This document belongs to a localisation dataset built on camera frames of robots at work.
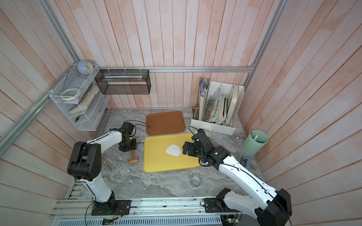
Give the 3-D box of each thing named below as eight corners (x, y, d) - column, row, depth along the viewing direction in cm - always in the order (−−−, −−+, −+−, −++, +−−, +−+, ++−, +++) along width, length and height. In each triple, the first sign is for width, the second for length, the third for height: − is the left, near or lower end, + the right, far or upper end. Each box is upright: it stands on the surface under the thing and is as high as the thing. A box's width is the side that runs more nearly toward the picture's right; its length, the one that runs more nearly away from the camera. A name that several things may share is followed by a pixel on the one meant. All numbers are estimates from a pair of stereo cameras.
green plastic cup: (243, 156, 94) (253, 145, 82) (239, 141, 102) (247, 129, 90) (261, 156, 94) (273, 145, 82) (255, 141, 102) (265, 129, 90)
